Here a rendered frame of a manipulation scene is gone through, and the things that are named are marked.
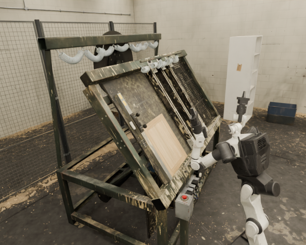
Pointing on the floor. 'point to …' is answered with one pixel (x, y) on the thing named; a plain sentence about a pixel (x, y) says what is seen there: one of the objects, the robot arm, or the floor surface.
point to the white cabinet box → (242, 73)
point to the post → (183, 232)
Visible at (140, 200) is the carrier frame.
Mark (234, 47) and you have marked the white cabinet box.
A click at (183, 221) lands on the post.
